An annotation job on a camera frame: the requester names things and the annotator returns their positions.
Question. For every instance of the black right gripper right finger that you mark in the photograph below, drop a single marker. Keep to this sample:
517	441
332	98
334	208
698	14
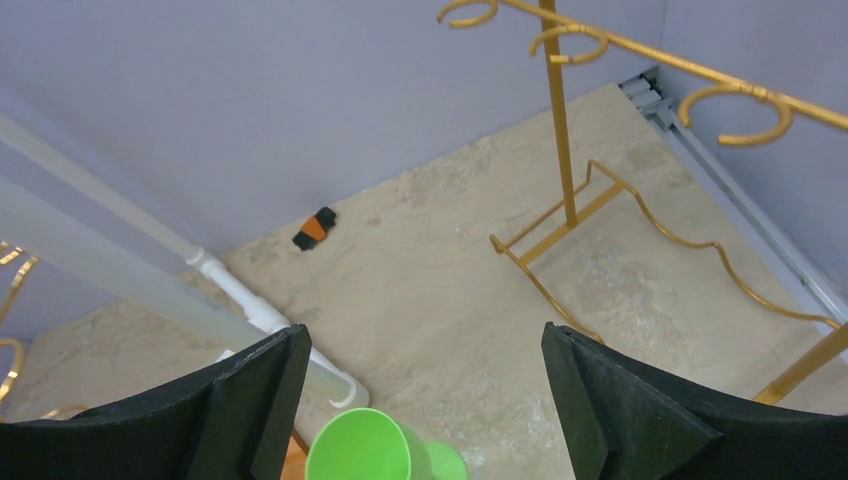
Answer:
625	419

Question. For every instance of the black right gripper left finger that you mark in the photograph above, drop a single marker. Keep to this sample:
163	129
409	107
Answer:
230	420

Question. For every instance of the green plastic wine glass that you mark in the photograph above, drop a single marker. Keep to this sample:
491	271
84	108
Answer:
365	443

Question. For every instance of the wooden base board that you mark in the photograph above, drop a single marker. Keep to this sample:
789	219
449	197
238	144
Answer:
296	458

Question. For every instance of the black orange small clip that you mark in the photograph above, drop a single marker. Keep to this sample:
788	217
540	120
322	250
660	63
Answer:
315	229

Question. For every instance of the gold scroll glass tree stand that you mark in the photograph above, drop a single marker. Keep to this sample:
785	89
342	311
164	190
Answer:
36	296

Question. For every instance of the white PVC pipe frame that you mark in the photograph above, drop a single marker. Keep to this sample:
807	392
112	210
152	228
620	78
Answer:
52	234

